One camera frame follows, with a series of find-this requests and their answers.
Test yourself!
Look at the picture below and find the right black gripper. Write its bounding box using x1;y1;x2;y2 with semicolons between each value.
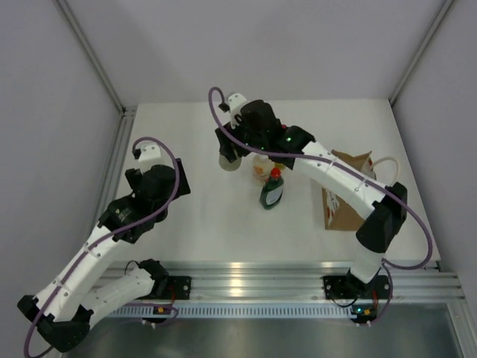
215;117;267;163

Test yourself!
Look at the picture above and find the cream pump lotion bottle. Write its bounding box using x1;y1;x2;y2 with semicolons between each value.
252;154;274;186

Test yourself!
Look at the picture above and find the pale green white-capped bottle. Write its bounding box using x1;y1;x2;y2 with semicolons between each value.
218;154;241;172

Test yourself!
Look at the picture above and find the green bottle red label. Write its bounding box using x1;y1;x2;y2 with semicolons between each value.
259;168;284;210

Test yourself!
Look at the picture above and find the yellow bottle red cap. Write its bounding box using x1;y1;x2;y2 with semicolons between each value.
274;162;287;171

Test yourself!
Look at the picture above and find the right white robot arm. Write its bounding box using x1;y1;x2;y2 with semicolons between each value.
210;93;408;296

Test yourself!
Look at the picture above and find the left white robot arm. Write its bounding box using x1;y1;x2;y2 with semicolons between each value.
17;159;191;353

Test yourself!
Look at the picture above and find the watermelon print canvas bag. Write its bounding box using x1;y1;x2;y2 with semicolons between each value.
321;150;399;232

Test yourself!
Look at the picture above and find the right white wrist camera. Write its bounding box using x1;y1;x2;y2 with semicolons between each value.
219;92;247;128

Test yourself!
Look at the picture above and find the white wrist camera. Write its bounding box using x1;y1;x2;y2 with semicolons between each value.
219;92;247;128
133;142;162;173

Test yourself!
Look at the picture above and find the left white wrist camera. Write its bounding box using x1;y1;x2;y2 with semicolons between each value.
133;142;162;173

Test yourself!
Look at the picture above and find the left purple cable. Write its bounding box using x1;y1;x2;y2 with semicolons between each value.
24;136;182;357

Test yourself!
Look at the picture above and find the purple cable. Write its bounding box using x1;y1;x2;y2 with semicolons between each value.
24;136;182;357
207;87;435;324

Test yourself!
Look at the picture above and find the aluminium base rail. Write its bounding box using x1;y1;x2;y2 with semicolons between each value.
89;260;465;301

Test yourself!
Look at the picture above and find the white slotted cable duct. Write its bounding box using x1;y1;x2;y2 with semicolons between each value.
111;302;358;318

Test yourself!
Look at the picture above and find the left aluminium corner post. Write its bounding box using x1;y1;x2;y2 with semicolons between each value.
53;0;124;113

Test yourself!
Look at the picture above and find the aluminium corner post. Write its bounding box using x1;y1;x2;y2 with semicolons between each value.
53;0;124;113
388;0;458;107

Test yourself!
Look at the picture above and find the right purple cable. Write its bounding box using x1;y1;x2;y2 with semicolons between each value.
207;87;435;324

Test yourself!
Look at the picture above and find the right aluminium corner post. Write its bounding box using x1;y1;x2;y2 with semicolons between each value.
388;0;458;107

